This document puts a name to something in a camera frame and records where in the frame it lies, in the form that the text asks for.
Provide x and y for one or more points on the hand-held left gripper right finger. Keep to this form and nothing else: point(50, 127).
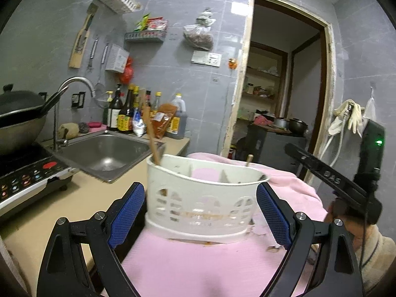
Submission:
point(275, 213)

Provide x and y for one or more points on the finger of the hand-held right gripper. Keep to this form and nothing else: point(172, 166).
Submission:
point(324, 173)

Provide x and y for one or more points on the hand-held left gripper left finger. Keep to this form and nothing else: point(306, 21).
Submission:
point(126, 213)

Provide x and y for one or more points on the white plastic utensil basket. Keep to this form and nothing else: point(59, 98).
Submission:
point(201, 198)

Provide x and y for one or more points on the person's right forearm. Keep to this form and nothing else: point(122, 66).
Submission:
point(376, 253)

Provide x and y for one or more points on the person's right hand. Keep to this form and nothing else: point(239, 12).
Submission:
point(355, 230)

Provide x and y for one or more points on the white mesh bag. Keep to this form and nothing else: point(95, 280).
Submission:
point(369, 108)

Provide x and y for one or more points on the cream rubber gloves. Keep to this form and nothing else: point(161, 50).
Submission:
point(354, 114)

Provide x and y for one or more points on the dark pot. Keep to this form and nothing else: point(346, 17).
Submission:
point(297, 126)

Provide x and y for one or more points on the grey cabinet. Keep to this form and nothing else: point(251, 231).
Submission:
point(272, 148)

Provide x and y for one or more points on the steel sink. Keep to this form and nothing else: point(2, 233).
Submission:
point(105, 154)

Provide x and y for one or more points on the steel pot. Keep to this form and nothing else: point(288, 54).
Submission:
point(281, 123)

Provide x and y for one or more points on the pink rag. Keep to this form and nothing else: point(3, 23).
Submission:
point(263, 120)

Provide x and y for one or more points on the white blue salt bag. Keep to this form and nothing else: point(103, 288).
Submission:
point(138, 125)

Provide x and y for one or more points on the pink sponge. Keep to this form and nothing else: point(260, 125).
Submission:
point(98, 125)

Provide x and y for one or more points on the pink cloth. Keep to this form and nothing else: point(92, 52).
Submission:
point(201, 269)

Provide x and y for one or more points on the steel wool scrubber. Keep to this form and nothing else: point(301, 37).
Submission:
point(83, 127)

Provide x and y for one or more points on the orange noodle packet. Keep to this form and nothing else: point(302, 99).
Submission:
point(165, 120)

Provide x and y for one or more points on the brown loofah scrubber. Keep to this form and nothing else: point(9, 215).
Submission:
point(68, 131)

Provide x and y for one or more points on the dark bottle black cap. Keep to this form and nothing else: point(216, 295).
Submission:
point(116, 111)

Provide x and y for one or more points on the black induction cooker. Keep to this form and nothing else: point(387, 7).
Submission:
point(27, 176)

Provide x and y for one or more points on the dark oil jug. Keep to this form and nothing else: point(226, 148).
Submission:
point(179, 114)

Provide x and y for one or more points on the sauce bottle red label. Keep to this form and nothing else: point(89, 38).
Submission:
point(148, 99)

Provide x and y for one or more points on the wooden shelf unit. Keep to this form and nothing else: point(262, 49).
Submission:
point(263, 74)

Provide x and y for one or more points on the slim bottle yellow cap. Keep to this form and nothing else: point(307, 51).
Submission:
point(157, 100)

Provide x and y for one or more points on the metal strainer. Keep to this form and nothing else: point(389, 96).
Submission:
point(99, 94)

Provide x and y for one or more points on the dark wok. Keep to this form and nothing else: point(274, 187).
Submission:
point(18, 136)

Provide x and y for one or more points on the red plastic bag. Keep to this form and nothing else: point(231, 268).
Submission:
point(126, 72)

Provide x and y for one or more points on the chrome faucet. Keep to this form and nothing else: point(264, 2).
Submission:
point(74, 80)

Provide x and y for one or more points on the black wok lid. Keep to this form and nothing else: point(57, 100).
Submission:
point(18, 102)

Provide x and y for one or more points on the metal peeler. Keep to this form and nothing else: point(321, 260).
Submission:
point(93, 54)

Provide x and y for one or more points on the wooden knife rack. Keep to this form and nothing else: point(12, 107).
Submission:
point(79, 46)

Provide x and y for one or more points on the hanging clear plastic bag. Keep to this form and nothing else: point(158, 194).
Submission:
point(199, 35)

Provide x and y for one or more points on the red snack packet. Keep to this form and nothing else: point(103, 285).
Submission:
point(157, 24)

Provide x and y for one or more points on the green yellow snack packet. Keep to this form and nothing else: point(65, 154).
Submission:
point(142, 22)

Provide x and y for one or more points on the small black wall socket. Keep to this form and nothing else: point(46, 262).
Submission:
point(78, 100)

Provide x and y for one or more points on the worn door frame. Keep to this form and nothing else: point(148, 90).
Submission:
point(239, 83)

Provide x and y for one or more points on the orange wall hook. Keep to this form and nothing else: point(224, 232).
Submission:
point(232, 63)

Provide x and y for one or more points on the white wall box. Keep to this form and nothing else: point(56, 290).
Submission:
point(117, 58)

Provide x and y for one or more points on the white wall socket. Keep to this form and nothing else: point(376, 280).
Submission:
point(206, 58)

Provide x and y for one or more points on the grey wall shelf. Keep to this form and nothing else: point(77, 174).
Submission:
point(145, 36)

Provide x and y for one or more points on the white wall sticker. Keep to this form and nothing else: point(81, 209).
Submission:
point(238, 8)

